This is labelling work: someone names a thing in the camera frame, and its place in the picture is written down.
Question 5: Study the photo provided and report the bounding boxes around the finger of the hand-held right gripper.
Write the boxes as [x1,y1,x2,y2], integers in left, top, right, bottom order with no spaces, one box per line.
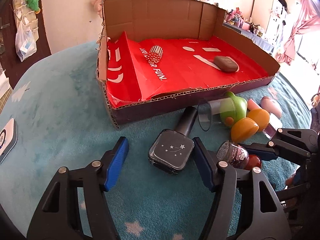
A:
[275,166,313,207]
[241,128,319,162]

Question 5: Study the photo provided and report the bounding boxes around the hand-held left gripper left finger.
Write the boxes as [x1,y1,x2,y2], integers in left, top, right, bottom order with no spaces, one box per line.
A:
[26,136,130,240]

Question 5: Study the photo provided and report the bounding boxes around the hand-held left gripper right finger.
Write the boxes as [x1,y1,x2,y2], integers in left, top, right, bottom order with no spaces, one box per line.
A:
[192,137,293,240]

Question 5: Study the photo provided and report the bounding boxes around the pink nail polish bottle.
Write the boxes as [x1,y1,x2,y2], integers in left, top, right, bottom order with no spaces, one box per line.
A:
[247,99,283,140]

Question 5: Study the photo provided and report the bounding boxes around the glitter nail polish bottle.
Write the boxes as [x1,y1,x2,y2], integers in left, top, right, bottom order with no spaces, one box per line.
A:
[216,141,262,171]

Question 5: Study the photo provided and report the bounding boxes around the black nail polish bottle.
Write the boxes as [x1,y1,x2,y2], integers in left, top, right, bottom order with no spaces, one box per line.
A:
[147,106,199,175]

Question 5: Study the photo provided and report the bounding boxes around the pink earbud case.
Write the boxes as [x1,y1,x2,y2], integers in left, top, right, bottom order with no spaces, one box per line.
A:
[260,96,283,119]

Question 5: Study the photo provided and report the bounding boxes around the clear glass cup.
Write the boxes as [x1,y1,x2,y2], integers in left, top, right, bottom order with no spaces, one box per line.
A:
[197,99,225,132]

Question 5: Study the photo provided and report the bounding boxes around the brown cardboard box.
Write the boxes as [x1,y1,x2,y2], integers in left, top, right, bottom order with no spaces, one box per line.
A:
[95,0,281,130]

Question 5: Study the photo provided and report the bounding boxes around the green plastic toy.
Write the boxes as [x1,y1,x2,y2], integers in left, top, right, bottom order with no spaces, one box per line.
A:
[219,91,248,128]

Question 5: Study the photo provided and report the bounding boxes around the brown eyeshadow case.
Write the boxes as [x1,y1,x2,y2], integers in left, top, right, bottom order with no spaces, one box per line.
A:
[213,56,238,73]

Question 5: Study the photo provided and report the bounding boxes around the white flat device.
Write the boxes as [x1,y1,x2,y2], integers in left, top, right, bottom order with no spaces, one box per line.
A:
[0,118,18,164]

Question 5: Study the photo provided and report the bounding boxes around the cloth-covered side table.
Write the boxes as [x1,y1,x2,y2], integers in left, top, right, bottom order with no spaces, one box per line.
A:
[222,21,278,55]

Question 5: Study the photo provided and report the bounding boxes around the silver studded cup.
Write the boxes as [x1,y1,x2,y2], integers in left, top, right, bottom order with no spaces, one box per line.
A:
[147,45,164,64]

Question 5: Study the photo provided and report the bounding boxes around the pink curtain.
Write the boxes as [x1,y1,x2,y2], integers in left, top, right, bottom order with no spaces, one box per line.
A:
[276,0,320,65]

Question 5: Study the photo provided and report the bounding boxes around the row of small bottles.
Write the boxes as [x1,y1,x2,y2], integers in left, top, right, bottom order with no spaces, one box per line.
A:
[225,9,253,30]

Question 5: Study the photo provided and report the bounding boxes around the white wardrobe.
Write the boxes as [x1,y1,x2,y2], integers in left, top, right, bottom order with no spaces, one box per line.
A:
[254,0,288,43]

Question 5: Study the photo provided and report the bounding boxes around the clear plastic bag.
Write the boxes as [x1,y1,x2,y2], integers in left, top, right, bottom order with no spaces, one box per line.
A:
[15,22,37,62]

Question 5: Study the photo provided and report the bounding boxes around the brown wooden door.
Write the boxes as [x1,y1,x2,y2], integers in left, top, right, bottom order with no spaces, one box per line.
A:
[0,0,52,90]

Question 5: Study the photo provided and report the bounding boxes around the pink plush toy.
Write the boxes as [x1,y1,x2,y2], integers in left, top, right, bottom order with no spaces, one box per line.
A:
[92,0,104,18]

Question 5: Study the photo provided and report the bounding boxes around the hanging pocket organizer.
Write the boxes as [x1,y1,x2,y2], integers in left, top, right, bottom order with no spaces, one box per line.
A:
[12,0,39,40]

